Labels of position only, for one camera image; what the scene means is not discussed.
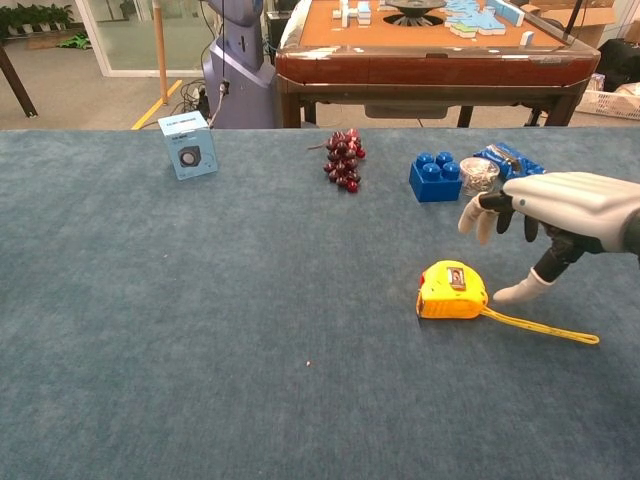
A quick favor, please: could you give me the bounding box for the dark slanted table leg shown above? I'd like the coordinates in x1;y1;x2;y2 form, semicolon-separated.
0;42;39;119

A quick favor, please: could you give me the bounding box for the blue plastic package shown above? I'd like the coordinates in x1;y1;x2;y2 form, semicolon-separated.
472;142;546;182

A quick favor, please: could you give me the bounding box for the floor cables and power strip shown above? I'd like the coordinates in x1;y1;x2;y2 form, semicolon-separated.
169;78;211;120

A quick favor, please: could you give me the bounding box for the pile of blue mahjong tiles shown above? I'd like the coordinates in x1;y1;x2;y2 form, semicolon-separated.
443;0;526;40

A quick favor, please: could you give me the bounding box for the brown mahjong table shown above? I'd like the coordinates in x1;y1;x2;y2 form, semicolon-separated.
274;0;602;129

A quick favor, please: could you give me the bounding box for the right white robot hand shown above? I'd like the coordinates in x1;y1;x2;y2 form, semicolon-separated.
458;172;640;306

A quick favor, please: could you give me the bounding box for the row of potted plants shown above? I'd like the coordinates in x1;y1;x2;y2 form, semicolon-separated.
0;2;75;37

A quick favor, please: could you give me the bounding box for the light blue speaker box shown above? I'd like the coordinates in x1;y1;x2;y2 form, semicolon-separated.
157;110;220;182

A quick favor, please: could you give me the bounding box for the blue toy building block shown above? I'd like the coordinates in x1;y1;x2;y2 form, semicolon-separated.
408;151;463;204

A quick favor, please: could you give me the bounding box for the stack of white-blue mahjong tiles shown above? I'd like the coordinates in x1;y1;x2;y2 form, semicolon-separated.
332;0;374;27

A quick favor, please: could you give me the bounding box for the blue carpet table cover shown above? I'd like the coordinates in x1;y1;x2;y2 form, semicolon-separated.
0;127;640;480

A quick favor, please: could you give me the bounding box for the white-framed glass partition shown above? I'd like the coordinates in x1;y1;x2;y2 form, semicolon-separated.
74;0;207;79

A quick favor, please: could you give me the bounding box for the cardboard box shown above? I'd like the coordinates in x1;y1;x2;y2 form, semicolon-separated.
529;0;640;50

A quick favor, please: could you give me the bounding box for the clear tub of clips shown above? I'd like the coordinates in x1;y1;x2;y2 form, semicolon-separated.
458;157;502;197

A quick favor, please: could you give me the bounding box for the wooden pole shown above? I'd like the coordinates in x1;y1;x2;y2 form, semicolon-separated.
152;0;170;106

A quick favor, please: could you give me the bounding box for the purple-blue robot base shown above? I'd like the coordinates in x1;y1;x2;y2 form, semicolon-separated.
201;0;277;130

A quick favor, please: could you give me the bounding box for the black mahjong table centre dial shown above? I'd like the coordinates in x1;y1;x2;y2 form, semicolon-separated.
383;0;449;26

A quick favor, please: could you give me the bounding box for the yellow tape measure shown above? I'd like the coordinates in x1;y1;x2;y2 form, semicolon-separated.
415;259;601;346

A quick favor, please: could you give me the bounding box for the green item on floor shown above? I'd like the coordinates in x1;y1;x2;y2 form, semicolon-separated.
56;31;94;51

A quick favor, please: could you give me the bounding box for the white mesh basket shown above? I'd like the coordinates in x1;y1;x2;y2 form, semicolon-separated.
574;87;640;122

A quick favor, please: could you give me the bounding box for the black bag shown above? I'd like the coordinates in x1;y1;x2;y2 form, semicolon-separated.
597;38;640;94

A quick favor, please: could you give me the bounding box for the gray cable with plug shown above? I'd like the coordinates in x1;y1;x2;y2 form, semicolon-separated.
207;79;232;130

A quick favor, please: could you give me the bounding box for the dark red grape bunch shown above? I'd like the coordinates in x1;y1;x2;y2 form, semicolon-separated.
307;128;367;195

